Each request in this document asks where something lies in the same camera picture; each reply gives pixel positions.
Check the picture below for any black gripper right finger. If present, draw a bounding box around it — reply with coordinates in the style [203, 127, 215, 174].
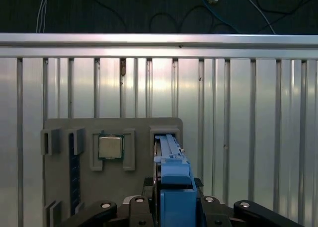
[193, 177, 303, 227]

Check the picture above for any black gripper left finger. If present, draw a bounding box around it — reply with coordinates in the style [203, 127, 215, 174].
[83, 177, 156, 227]

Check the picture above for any hard disk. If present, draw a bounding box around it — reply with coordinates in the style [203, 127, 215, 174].
[153, 134, 199, 227]

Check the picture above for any grey parts rack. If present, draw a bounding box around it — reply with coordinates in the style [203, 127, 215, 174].
[40, 117, 184, 227]

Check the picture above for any silver CPU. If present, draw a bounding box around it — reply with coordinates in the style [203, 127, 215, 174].
[98, 134, 124, 160]

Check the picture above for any dark blue RAM stick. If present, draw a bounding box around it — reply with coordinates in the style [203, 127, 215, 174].
[69, 132, 81, 215]

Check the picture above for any blue floor cable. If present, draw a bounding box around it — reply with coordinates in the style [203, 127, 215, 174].
[197, 0, 239, 34]

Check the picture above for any black floor cable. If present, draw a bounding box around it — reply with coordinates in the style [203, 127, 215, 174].
[85, 0, 318, 34]

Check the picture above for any white single cable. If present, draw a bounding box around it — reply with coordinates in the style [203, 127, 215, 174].
[239, 0, 276, 34]

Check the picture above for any white double cable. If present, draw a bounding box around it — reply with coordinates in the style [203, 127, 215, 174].
[36, 0, 50, 33]

